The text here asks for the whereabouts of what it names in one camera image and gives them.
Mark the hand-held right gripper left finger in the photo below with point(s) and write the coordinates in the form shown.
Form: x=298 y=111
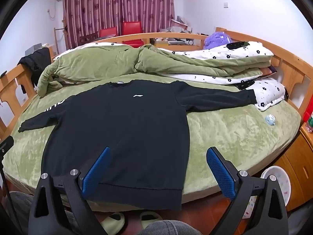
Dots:
x=94 y=169

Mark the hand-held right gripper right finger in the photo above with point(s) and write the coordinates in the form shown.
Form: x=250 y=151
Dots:
x=220 y=169

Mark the black sweatshirt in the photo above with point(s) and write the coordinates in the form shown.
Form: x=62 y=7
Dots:
x=122 y=137

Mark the green bed sheet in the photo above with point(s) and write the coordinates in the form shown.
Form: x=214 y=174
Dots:
x=234 y=137

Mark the green slipper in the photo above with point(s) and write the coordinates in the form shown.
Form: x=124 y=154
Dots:
x=150 y=219
x=113 y=221

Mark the white plastic basin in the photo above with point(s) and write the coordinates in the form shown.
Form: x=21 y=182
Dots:
x=275 y=183

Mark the small blue toy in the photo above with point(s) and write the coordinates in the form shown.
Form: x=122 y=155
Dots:
x=270 y=120

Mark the wooden nightstand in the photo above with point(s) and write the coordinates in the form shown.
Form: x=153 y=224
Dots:
x=297 y=161

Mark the black jacket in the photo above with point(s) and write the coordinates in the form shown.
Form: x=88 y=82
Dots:
x=33 y=62

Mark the floral pillow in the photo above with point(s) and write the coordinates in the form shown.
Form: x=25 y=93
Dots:
x=267 y=93

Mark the green floral quilt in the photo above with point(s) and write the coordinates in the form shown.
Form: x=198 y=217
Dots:
x=151 y=61

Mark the black remote control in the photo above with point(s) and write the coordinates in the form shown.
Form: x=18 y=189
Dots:
x=237 y=45

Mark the purple plush toy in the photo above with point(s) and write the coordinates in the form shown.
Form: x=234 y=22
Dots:
x=216 y=40

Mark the red chair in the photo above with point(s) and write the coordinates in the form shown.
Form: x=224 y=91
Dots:
x=132 y=30
x=106 y=32

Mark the pile of cardboard boxes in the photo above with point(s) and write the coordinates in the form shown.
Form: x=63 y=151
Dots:
x=178 y=28

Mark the striped pink curtain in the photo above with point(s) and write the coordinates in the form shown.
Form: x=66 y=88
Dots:
x=117 y=7

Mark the wooden bed frame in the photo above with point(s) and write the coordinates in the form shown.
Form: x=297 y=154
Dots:
x=293 y=71

